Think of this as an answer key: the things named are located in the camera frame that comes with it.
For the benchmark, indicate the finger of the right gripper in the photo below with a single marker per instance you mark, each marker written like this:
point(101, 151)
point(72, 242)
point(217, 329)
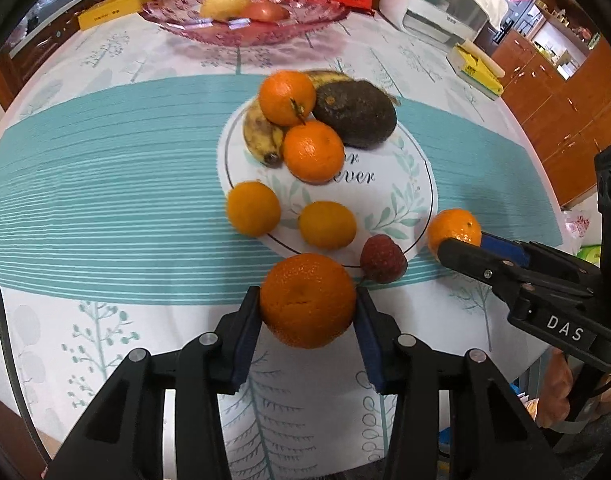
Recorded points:
point(473, 261)
point(505, 249)

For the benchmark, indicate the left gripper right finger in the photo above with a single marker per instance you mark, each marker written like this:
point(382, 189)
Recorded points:
point(492, 434)

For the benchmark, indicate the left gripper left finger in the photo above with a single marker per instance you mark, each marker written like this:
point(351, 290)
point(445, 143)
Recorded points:
point(120, 434)

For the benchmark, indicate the small orange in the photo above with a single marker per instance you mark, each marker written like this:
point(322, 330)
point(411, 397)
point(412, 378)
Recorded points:
point(455, 223)
point(327, 225)
point(252, 209)

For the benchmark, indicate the red lychee front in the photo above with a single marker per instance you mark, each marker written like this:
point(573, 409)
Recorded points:
point(382, 260)

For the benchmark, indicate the large orange front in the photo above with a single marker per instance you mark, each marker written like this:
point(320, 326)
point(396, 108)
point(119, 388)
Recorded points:
point(308, 300)

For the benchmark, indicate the red apple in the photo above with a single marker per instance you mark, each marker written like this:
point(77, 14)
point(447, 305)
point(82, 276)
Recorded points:
point(265, 12)

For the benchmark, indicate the yellow pear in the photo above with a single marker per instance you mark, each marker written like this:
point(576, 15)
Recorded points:
point(222, 10)

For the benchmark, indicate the white printed plate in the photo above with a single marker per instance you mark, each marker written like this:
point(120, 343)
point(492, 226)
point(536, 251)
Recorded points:
point(390, 190)

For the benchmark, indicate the dark avocado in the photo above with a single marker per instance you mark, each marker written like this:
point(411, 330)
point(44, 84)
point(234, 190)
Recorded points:
point(361, 114)

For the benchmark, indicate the wooden cabinet right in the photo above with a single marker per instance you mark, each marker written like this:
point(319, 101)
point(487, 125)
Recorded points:
point(557, 84)

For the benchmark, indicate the yellow box right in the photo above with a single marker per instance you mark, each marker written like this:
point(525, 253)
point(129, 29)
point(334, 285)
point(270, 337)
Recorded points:
point(477, 68)

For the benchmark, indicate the yellow box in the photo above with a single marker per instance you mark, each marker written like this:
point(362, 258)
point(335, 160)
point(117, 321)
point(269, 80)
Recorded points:
point(477, 68)
point(109, 10)

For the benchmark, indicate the tree print tablecloth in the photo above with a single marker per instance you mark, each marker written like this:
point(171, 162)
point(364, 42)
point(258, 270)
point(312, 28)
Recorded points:
point(113, 226)

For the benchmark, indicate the spotted banana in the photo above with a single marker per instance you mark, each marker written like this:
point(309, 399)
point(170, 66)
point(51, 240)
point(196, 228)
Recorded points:
point(264, 139)

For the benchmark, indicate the white appliance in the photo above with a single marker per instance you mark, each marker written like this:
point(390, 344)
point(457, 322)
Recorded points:
point(445, 21)

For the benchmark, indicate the pink glass fruit bowl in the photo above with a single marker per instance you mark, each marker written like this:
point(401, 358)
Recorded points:
point(242, 23)

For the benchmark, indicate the yellow box left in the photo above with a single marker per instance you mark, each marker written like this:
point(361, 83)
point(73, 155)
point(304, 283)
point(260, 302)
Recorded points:
point(109, 10)

